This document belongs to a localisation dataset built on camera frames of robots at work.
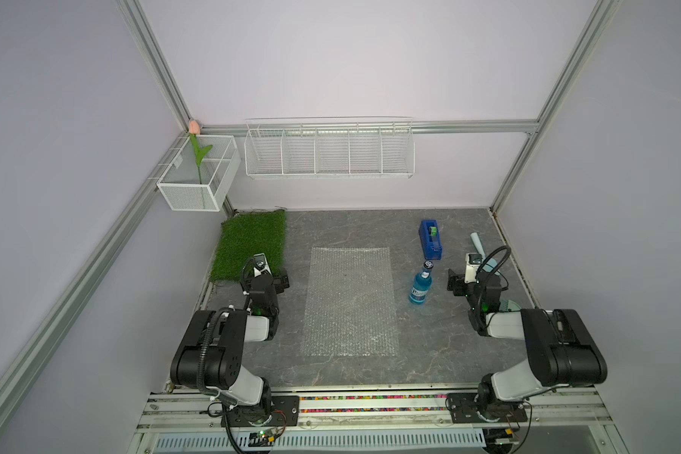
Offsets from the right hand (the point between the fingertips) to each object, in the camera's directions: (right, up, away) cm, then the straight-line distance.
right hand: (463, 267), depth 94 cm
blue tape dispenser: (-8, +12, +11) cm, 18 cm away
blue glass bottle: (-17, -4, -11) cm, 20 cm away
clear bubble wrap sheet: (-38, -12, -1) cm, 40 cm away
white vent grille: (-43, -41, -23) cm, 64 cm away
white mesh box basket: (-85, +25, -17) cm, 90 cm away
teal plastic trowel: (0, +3, -17) cm, 18 cm away
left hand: (-66, 0, -2) cm, 66 cm away
